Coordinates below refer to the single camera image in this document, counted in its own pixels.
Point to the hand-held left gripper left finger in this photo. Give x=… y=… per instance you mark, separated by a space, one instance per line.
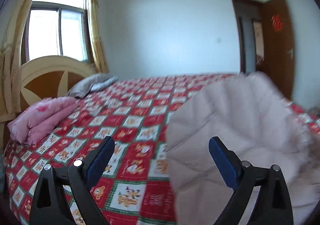
x=100 y=160

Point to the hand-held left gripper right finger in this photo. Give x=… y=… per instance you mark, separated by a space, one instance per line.
x=222 y=158

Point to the beige quilted blanket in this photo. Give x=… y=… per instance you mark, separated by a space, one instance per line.
x=235 y=125

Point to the red checkered cartoon bed sheet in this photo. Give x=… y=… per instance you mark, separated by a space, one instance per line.
x=120 y=125

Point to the pink folded quilt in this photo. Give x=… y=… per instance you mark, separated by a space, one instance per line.
x=42 y=117

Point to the grey pillow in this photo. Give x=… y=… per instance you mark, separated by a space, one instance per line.
x=92 y=83

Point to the cream wooden headboard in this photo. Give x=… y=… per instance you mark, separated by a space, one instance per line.
x=45 y=77

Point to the brown wooden door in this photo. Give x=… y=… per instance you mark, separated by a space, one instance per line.
x=276 y=47

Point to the yellow curtain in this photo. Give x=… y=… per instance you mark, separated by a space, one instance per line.
x=12 y=47
x=96 y=32

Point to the window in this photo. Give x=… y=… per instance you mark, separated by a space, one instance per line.
x=55 y=22

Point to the red paper door decoration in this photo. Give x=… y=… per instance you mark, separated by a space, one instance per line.
x=277 y=23

